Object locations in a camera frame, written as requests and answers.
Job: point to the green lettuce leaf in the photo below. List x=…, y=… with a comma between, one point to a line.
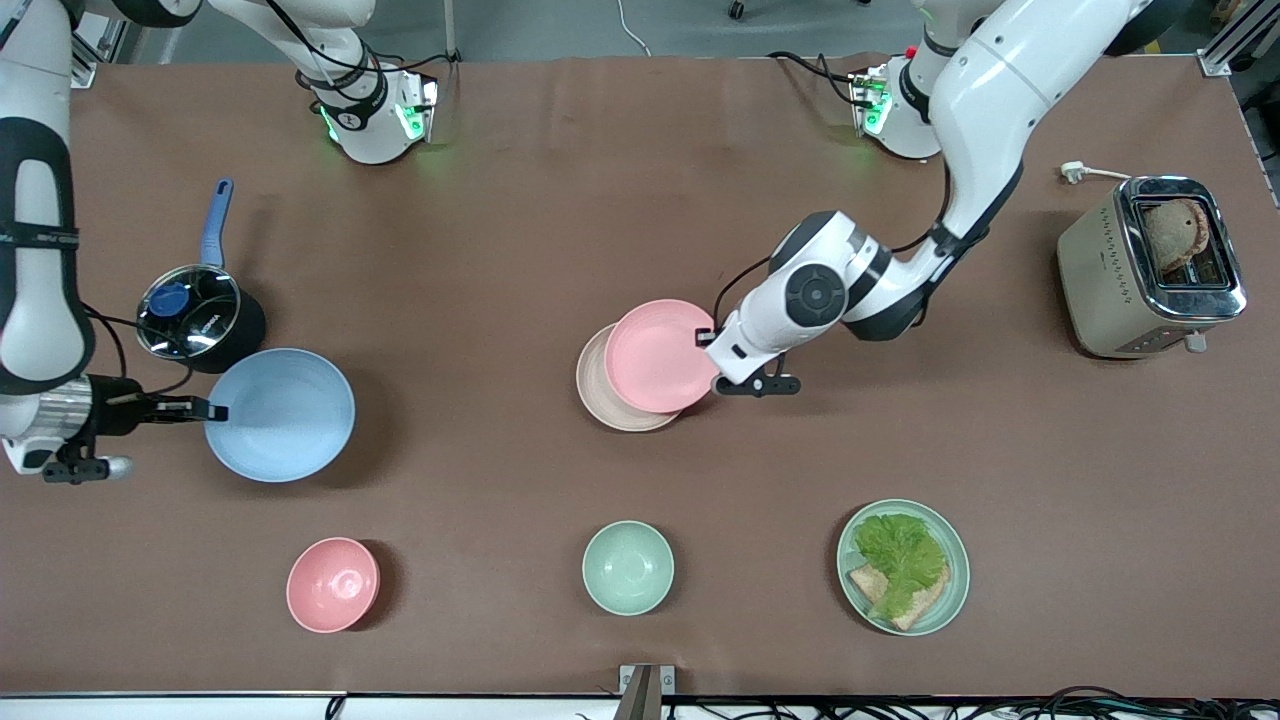
x=900, y=555

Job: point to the blue plate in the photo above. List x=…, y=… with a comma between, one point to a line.
x=285, y=420

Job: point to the pink plate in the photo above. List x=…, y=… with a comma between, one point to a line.
x=660, y=355

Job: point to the toasted bread slice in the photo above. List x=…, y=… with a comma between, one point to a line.
x=1175, y=232

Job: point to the beige metal toaster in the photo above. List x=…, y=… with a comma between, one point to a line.
x=1095, y=270

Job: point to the pink bowl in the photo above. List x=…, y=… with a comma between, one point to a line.
x=333, y=585

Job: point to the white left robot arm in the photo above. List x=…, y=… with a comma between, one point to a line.
x=990, y=90

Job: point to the brown bread slice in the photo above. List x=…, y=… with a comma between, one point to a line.
x=925, y=605

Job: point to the beige plate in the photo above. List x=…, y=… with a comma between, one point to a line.
x=595, y=385

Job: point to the dark blue saucepan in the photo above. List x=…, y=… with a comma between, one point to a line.
x=250, y=325

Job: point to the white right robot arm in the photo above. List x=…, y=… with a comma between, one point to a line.
x=40, y=170

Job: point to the aluminium frame profile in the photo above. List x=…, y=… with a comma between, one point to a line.
x=1235, y=40

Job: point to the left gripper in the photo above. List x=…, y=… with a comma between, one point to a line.
x=706, y=338

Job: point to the glass lid blue knob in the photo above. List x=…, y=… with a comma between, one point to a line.
x=195, y=315

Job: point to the green bowl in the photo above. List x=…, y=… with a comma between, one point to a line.
x=628, y=567

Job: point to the metal camera post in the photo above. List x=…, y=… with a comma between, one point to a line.
x=640, y=692

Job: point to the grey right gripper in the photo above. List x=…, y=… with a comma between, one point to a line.
x=117, y=417

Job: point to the green plate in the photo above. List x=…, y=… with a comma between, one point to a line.
x=955, y=580

